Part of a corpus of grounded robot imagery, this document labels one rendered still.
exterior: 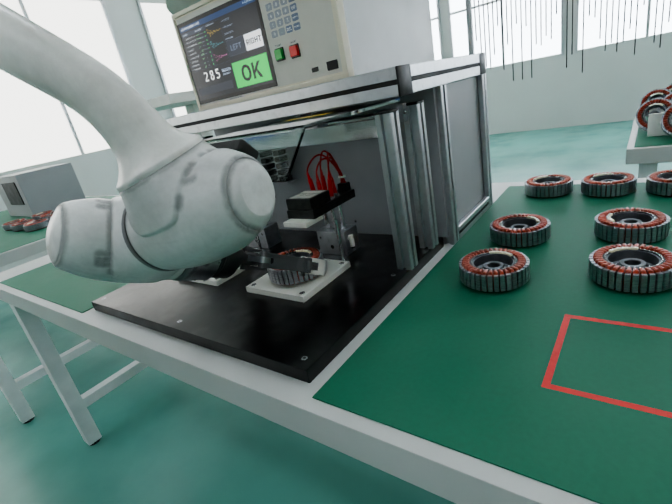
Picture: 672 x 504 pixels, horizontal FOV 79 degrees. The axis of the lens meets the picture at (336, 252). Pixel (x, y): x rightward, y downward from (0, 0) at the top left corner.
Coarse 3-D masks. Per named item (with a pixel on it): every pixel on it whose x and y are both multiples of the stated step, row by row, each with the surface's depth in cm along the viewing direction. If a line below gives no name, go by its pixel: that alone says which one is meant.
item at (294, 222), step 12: (312, 192) 82; (324, 192) 80; (348, 192) 86; (288, 204) 81; (300, 204) 79; (312, 204) 78; (324, 204) 80; (336, 204) 83; (288, 216) 82; (300, 216) 80; (312, 216) 78; (324, 216) 89
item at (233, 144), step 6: (210, 144) 57; (216, 144) 56; (222, 144) 55; (228, 144) 54; (234, 144) 53; (240, 144) 53; (246, 144) 53; (240, 150) 53; (246, 150) 53; (252, 150) 54; (252, 156) 54
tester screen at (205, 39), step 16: (208, 16) 84; (224, 16) 82; (240, 16) 79; (256, 16) 77; (192, 32) 88; (208, 32) 86; (224, 32) 83; (240, 32) 81; (192, 48) 90; (208, 48) 88; (224, 48) 85; (256, 48) 80; (192, 64) 92; (208, 64) 90; (224, 64) 87; (224, 80) 89; (272, 80) 81; (208, 96) 94
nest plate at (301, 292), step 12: (336, 264) 81; (348, 264) 81; (264, 276) 83; (324, 276) 77; (336, 276) 78; (252, 288) 78; (264, 288) 77; (276, 288) 76; (288, 288) 75; (300, 288) 74; (312, 288) 73; (300, 300) 71
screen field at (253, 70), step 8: (256, 56) 81; (264, 56) 80; (232, 64) 86; (240, 64) 84; (248, 64) 83; (256, 64) 82; (264, 64) 81; (240, 72) 85; (248, 72) 84; (256, 72) 83; (264, 72) 82; (240, 80) 86; (248, 80) 85; (256, 80) 84; (264, 80) 82
